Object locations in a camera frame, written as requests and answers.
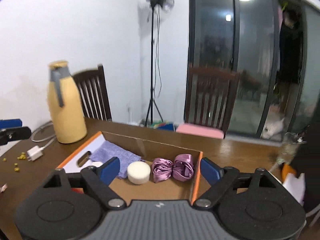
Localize black studio light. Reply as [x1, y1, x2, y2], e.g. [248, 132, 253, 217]
[146, 0, 175, 12]

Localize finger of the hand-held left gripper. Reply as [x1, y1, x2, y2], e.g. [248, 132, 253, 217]
[0, 127, 32, 146]
[0, 119, 23, 130]

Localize purple satin scrunchie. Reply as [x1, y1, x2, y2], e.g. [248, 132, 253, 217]
[152, 157, 173, 183]
[172, 154, 195, 182]

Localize white charger adapter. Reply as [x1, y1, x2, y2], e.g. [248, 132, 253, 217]
[26, 145, 45, 162]

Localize grey charger cable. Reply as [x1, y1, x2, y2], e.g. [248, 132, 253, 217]
[31, 121, 59, 150]

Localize white fluffy object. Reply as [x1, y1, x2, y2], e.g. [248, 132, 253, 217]
[262, 105, 285, 140]

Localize yellow thermos jug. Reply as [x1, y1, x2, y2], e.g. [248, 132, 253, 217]
[47, 60, 88, 144]

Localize purple towel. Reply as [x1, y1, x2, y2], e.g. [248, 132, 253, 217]
[89, 140, 145, 180]

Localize dark wooden slatted chair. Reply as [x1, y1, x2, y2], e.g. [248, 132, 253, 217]
[72, 64, 113, 122]

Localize pink seat cushion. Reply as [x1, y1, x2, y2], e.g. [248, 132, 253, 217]
[176, 124, 225, 139]

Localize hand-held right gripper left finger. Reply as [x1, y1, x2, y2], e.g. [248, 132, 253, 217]
[27, 157, 126, 210]

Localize red cardboard box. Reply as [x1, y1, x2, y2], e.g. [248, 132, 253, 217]
[55, 131, 203, 204]

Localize brown wooden chair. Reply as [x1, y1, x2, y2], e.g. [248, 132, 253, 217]
[184, 66, 240, 135]

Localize scattered yellow flower bits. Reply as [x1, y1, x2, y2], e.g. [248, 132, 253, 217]
[2, 151, 27, 173]

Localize black light stand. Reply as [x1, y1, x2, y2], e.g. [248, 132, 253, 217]
[144, 5, 164, 128]

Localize sliding glass door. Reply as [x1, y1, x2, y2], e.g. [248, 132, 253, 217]
[184, 0, 320, 145]

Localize round white sponge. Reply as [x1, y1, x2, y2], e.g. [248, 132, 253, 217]
[127, 162, 151, 185]

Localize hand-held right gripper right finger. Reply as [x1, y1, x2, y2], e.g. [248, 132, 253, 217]
[194, 157, 293, 210]

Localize multicoloured box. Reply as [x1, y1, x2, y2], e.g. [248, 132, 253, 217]
[152, 121, 175, 132]

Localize clear glass cup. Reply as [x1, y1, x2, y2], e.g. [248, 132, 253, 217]
[276, 131, 307, 167]

